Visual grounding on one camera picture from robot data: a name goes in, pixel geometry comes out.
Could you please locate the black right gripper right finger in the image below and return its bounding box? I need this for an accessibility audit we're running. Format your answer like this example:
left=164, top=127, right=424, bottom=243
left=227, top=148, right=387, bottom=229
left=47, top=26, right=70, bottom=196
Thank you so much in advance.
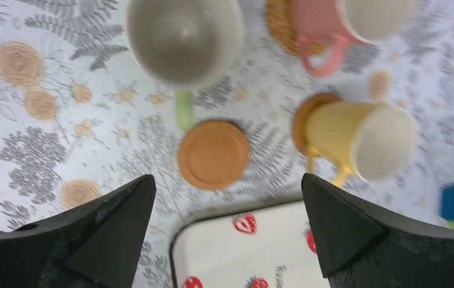
left=301, top=173, right=454, bottom=287

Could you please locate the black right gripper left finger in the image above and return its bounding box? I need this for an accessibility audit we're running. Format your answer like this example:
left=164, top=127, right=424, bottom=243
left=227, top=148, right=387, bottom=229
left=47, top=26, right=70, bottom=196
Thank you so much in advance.
left=0, top=175, right=156, bottom=287

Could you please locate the yellow handled mug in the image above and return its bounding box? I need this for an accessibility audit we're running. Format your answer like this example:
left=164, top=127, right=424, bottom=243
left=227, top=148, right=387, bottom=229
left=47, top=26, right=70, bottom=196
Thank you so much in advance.
left=304, top=101, right=418, bottom=187

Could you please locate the light wooden coaster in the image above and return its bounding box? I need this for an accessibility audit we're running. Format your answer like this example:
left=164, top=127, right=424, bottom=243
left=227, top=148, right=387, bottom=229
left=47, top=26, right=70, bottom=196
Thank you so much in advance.
left=291, top=92, right=342, bottom=155
left=177, top=120, right=250, bottom=190

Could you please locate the light green ceramic mug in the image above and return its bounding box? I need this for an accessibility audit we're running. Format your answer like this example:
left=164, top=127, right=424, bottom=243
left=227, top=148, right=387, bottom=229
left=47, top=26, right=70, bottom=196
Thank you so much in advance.
left=126, top=1, right=245, bottom=130

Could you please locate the pink handled mug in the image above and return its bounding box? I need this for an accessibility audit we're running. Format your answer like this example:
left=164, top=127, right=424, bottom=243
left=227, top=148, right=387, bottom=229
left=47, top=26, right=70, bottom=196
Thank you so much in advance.
left=289, top=0, right=417, bottom=77

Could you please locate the woven rattan coaster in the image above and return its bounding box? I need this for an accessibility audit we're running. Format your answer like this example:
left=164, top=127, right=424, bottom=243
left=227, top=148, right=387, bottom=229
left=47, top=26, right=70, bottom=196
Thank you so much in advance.
left=265, top=0, right=327, bottom=57

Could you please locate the strawberry print tray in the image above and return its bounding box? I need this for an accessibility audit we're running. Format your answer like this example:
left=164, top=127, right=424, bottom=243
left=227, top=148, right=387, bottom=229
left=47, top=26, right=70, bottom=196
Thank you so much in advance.
left=170, top=200, right=329, bottom=287

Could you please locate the blue toy brick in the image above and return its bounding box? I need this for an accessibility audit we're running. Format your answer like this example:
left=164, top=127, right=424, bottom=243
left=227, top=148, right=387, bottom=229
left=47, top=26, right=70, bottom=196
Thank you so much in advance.
left=439, top=183, right=454, bottom=221

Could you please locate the floral tablecloth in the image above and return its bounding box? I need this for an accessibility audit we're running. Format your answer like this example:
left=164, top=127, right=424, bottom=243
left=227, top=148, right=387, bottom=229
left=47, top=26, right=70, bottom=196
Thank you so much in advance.
left=0, top=1, right=454, bottom=287

